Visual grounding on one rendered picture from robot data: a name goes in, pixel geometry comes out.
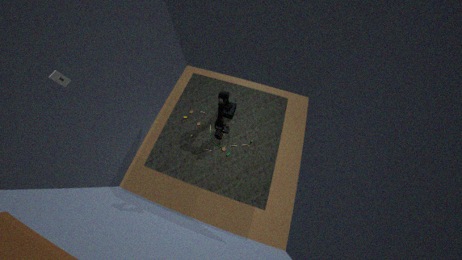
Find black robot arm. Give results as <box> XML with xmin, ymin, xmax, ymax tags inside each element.
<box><xmin>214</xmin><ymin>90</ymin><xmax>233</xmax><ymax>138</ymax></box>

